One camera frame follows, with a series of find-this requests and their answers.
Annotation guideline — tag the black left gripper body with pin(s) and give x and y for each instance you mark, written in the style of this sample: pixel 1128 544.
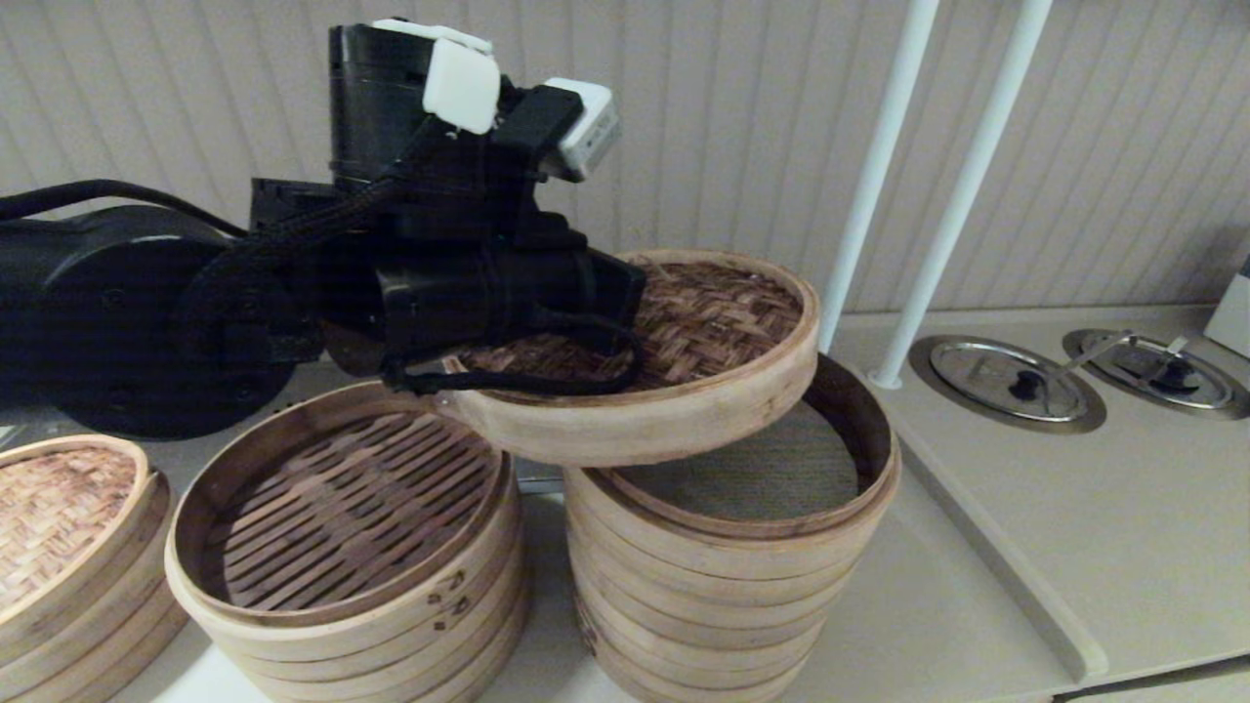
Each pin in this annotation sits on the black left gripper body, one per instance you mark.
pixel 498 293

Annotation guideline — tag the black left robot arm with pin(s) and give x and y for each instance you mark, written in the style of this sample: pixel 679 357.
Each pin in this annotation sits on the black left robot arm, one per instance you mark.
pixel 98 312

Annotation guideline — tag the bamboo steamer stack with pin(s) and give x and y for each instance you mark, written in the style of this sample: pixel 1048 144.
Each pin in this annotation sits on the bamboo steamer stack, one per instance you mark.
pixel 391 644
pixel 703 605
pixel 117 644

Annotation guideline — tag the pale woven bamboo steamer lid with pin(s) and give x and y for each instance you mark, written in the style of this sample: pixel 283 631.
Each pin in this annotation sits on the pale woven bamboo steamer lid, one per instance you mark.
pixel 49 517

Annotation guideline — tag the round steel lid black knob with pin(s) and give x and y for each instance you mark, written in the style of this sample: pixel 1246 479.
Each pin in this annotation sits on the round steel lid black knob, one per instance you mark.
pixel 1191 391
pixel 996 376

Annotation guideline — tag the stainless steel drain panel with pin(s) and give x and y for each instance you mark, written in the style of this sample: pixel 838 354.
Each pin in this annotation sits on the stainless steel drain panel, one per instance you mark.
pixel 537 472

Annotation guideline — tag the white metal pole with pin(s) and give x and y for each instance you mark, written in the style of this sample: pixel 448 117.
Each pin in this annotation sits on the white metal pole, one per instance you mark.
pixel 969 176
pixel 879 166

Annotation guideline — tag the white container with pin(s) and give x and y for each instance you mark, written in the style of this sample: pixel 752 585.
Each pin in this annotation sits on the white container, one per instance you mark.
pixel 1232 317

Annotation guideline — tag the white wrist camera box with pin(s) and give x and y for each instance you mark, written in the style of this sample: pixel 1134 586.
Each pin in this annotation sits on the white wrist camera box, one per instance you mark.
pixel 591 127

